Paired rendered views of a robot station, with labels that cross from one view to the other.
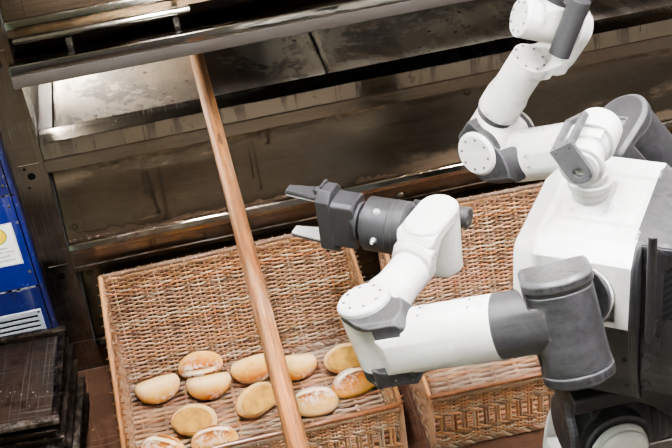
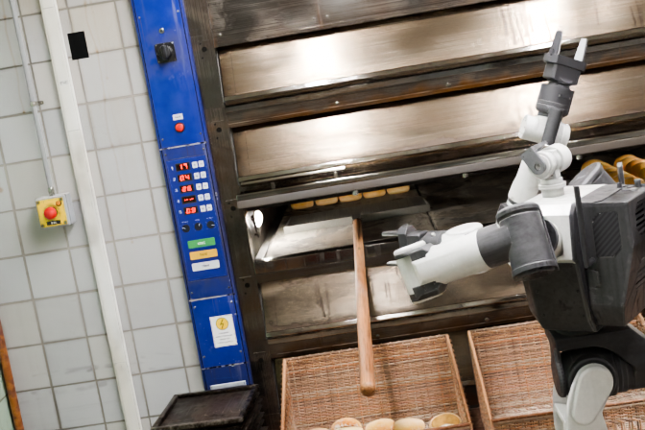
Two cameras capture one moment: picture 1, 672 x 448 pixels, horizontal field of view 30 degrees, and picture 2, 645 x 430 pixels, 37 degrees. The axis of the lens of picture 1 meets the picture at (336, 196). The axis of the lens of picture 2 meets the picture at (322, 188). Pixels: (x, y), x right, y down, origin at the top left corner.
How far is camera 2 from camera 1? 1.05 m
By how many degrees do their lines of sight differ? 28
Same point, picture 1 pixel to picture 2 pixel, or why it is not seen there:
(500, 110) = (519, 193)
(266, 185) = (394, 302)
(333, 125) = not seen: hidden behind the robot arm
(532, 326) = (500, 235)
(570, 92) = not seen: hidden behind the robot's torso
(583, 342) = (531, 241)
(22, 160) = (242, 274)
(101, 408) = not seen: outside the picture
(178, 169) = (338, 288)
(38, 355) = (238, 396)
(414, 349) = (433, 261)
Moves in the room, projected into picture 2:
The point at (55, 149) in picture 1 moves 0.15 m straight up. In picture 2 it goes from (262, 267) to (254, 223)
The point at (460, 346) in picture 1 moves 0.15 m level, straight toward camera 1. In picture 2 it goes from (460, 255) to (450, 273)
